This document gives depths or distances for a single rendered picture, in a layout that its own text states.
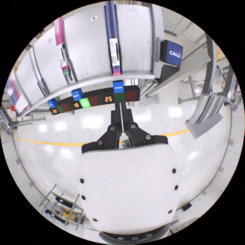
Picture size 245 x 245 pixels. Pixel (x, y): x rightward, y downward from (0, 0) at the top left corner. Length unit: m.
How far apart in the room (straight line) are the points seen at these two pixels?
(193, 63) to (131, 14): 0.29
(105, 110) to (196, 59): 0.89
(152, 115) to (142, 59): 0.82
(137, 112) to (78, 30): 0.87
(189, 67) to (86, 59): 0.38
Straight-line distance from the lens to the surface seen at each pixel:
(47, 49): 0.24
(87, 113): 0.97
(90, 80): 0.17
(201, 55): 0.38
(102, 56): 0.18
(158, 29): 0.20
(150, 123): 0.95
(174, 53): 0.17
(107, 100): 0.24
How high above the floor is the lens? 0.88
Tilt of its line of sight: 84 degrees down
